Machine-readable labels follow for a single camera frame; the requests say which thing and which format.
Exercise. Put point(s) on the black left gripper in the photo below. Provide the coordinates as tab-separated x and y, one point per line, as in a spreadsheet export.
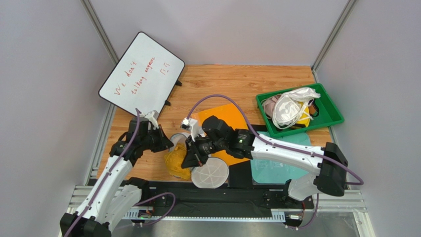
164	142

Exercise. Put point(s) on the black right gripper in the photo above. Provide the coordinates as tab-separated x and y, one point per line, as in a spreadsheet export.
194	150

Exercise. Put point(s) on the mustard yellow bra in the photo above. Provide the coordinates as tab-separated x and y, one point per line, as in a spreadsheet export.
173	161

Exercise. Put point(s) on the white mesh laundry bag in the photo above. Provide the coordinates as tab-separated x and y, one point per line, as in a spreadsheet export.
211	174

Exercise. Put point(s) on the white bra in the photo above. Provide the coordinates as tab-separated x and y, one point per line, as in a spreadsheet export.
290	106

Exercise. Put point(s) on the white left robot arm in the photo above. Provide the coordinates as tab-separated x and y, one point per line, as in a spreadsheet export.
103	209

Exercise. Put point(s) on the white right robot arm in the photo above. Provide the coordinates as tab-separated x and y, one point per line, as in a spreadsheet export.
325	166

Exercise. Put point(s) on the pink bra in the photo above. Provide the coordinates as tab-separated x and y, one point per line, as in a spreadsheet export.
269	104

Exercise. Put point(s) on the brown bra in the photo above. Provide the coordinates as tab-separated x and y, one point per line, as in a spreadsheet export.
313	108

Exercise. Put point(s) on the black mat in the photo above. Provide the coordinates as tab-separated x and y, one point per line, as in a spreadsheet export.
241	177

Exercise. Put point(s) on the orange plastic folder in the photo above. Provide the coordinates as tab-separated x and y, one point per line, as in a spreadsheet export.
232	117

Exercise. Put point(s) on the white whiteboard with red writing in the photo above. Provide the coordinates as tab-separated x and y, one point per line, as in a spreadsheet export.
143	78

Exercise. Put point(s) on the teal cutting board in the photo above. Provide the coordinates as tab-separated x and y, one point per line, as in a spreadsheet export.
265	172

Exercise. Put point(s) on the green plastic tray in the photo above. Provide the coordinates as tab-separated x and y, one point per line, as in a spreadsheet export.
328	113

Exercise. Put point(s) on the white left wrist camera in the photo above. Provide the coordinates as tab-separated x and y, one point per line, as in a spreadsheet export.
152	117

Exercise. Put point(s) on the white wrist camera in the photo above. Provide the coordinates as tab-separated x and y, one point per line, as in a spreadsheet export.
194	129
152	117

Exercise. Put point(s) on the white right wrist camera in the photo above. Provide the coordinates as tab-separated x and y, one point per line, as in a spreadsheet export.
194	129

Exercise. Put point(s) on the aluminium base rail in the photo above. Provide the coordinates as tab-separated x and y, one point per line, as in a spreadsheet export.
263	204

